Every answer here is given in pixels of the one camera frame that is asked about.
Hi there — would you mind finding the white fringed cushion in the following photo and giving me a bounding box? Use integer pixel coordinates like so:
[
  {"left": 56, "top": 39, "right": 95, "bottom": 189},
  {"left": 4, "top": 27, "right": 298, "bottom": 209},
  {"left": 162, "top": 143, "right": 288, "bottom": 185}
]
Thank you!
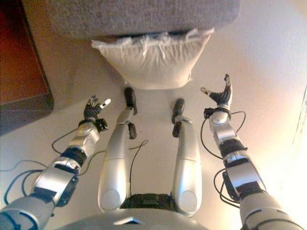
[{"left": 91, "top": 27, "right": 215, "bottom": 91}]

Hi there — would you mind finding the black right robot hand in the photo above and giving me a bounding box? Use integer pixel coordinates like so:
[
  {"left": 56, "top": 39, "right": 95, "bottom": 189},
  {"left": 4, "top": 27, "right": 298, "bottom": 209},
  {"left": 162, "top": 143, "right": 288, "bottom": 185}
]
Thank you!
[{"left": 200, "top": 73, "right": 234, "bottom": 110}]

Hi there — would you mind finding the grey fabric armchair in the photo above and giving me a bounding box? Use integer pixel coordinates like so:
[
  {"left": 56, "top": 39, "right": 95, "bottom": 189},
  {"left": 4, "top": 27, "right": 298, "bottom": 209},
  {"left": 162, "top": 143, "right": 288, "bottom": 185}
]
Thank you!
[{"left": 51, "top": 0, "right": 241, "bottom": 43}]

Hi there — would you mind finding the dark wooden cabinet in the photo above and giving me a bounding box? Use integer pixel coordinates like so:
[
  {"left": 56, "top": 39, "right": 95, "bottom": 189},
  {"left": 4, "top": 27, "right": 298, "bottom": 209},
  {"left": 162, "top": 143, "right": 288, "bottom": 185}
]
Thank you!
[{"left": 0, "top": 0, "right": 55, "bottom": 137}]

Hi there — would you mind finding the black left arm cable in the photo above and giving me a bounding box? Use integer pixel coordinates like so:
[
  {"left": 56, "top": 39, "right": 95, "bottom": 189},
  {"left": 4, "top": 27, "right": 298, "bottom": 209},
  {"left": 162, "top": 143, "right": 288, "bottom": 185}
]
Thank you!
[{"left": 0, "top": 128, "right": 106, "bottom": 204}]

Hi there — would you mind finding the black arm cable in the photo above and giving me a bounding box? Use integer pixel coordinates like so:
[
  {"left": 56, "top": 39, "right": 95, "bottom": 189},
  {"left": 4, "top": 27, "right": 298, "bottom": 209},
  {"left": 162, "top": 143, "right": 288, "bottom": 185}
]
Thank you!
[
  {"left": 0, "top": 128, "right": 106, "bottom": 204},
  {"left": 201, "top": 110, "right": 247, "bottom": 204}
]

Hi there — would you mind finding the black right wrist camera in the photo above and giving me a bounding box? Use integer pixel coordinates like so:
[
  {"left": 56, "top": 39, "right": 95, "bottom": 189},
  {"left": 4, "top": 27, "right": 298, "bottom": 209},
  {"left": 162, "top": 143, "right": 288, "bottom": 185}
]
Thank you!
[{"left": 203, "top": 107, "right": 216, "bottom": 118}]

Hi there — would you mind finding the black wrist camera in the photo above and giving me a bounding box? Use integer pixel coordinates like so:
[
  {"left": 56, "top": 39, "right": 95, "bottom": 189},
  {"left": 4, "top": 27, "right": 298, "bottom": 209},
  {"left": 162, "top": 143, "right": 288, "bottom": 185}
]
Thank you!
[
  {"left": 95, "top": 118, "right": 108, "bottom": 132},
  {"left": 203, "top": 107, "right": 216, "bottom": 118}
]

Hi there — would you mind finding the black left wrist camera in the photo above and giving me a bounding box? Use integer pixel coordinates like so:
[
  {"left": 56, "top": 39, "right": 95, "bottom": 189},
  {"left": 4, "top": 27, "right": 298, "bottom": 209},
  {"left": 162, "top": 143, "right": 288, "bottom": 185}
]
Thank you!
[{"left": 95, "top": 118, "right": 108, "bottom": 132}]

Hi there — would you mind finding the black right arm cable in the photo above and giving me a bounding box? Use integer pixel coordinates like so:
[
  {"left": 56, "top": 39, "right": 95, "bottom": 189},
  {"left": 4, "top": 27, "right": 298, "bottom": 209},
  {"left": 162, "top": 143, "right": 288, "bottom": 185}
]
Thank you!
[{"left": 201, "top": 110, "right": 247, "bottom": 204}]

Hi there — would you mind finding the thin black floor cable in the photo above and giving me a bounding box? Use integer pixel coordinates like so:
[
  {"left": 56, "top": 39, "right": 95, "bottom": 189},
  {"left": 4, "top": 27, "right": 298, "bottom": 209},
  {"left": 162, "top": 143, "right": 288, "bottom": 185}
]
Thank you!
[{"left": 128, "top": 139, "right": 149, "bottom": 195}]

